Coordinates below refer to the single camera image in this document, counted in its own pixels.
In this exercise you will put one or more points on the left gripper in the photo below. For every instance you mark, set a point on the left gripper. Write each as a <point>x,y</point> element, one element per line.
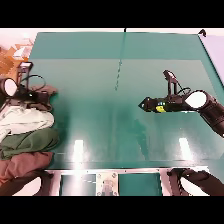
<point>40,96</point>

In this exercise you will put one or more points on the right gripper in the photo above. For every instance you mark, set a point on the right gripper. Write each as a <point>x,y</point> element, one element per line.
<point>166,104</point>

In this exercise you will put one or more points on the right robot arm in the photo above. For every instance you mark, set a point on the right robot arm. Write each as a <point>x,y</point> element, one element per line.
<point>213,111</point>

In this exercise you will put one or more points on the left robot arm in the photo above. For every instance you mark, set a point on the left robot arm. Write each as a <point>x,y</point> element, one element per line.
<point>10,87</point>

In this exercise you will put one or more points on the dark green garment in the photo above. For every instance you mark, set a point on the dark green garment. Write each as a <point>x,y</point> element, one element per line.
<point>30,141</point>

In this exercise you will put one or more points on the brown cardboard box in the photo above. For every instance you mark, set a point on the brown cardboard box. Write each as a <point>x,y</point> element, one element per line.
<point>10,61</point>

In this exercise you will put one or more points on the brown garment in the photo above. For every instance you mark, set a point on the brown garment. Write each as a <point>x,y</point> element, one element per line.
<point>23,165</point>

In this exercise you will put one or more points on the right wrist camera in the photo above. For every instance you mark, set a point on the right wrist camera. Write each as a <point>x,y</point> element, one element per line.
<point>171,81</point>

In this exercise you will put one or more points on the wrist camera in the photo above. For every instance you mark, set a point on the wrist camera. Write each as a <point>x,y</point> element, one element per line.
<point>171,81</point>
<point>25,68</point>

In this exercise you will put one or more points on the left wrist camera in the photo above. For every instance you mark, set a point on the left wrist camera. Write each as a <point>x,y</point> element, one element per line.
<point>25,68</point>

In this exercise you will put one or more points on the silver frame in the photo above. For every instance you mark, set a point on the silver frame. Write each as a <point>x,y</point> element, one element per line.
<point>106,181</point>

